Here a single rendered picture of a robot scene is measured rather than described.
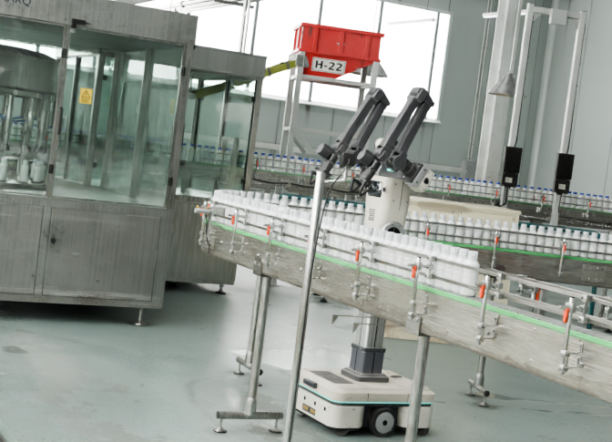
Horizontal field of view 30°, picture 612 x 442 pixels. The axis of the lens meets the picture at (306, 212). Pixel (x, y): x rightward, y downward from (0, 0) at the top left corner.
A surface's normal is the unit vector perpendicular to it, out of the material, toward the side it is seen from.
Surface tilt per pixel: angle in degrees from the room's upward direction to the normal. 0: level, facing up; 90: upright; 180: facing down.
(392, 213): 101
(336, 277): 90
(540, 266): 90
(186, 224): 90
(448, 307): 90
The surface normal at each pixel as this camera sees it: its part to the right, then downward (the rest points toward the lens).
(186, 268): 0.44, 0.10
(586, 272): 0.15, 0.07
